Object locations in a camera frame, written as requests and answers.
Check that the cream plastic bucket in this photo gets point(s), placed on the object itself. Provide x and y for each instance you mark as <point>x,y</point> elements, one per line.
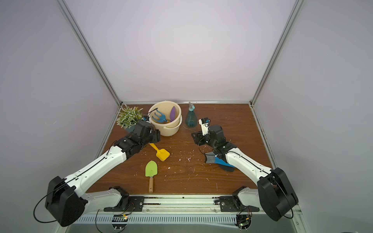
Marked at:
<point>171,128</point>

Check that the controller board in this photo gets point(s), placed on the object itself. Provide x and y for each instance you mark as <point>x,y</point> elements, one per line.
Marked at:
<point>119,223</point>
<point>243,222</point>

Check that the yellow plastic scoop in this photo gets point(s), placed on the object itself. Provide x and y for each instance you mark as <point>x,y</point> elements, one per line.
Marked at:
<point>161,154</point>

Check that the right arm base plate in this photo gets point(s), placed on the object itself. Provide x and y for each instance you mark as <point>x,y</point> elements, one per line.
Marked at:
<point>232,204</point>

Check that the blue grey gardening glove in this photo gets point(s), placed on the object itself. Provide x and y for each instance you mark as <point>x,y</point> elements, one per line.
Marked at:
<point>211,158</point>

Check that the left controller board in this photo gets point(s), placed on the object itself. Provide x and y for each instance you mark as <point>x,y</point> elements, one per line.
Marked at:
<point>119,223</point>

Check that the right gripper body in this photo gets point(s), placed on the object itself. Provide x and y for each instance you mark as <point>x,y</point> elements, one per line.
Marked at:
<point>198,138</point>

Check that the teal spray bottle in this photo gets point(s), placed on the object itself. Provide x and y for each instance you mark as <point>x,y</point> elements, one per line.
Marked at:
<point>191,118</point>

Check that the potted green plant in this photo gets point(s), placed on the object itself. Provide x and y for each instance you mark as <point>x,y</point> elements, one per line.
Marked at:
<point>128,117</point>

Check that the purple trowel pink handle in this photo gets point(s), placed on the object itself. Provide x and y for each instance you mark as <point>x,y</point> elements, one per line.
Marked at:
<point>173,114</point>

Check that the aluminium mounting rail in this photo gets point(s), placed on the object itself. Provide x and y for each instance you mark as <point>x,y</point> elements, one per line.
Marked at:
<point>180,204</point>

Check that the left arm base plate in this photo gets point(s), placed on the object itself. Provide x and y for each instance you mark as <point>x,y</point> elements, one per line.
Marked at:
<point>131,204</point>

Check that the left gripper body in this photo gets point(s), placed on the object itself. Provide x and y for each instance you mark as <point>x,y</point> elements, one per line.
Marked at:
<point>154,136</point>

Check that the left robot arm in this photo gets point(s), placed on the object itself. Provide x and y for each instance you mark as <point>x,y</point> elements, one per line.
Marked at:
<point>81,181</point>

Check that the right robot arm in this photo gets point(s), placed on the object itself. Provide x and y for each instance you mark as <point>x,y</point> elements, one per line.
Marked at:
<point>275,192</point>

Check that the green trowel wooden handle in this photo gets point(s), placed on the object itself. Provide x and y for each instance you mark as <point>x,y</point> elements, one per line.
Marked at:
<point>151,171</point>

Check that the right controller board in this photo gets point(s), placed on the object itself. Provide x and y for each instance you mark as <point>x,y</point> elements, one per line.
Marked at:
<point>243,222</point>

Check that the blue fork yellow handle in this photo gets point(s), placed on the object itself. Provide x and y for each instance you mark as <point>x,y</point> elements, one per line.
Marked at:
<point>159,117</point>

